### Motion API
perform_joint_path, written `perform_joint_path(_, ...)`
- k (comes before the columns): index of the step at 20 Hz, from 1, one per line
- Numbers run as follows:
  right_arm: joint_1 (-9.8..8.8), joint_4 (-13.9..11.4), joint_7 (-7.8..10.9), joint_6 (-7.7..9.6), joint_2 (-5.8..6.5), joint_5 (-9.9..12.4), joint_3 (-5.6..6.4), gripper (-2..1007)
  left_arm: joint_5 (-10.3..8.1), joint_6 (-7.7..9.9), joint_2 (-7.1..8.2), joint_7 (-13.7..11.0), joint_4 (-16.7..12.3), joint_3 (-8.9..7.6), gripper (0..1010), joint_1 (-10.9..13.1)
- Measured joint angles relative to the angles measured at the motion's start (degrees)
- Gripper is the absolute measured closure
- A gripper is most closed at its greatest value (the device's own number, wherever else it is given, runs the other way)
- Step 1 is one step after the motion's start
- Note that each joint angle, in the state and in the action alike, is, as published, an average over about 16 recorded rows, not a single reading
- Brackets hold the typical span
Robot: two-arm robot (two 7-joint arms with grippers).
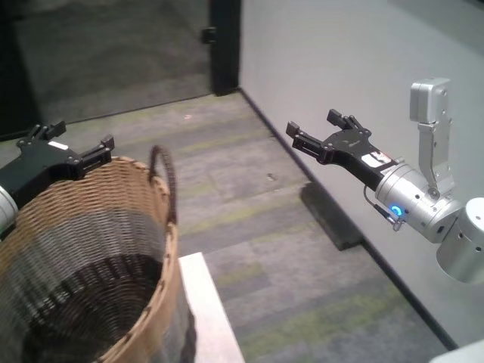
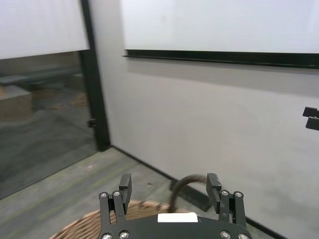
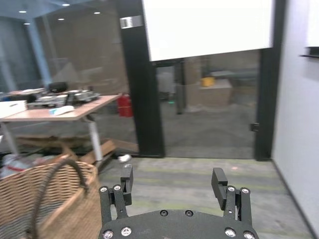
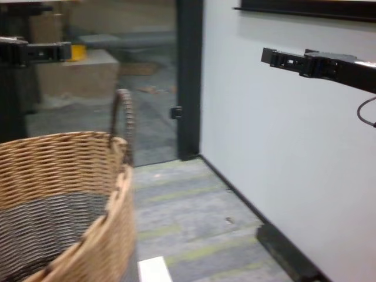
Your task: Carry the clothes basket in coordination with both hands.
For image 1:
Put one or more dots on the glass door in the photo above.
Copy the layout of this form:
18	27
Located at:
113	56

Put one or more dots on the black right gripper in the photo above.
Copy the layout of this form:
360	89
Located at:
351	147

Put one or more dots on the black door latch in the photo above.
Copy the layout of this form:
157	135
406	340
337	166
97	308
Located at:
209	35

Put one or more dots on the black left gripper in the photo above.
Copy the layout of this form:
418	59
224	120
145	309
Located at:
41	162

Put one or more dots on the white square stand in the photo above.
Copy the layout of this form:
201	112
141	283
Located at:
211	310

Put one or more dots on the tan grey black woven basket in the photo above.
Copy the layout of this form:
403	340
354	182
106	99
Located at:
94	234

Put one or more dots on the wide black door frame post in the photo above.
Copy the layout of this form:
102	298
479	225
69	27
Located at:
15	75

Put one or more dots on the narrow black door frame post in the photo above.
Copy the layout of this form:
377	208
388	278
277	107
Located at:
225	45

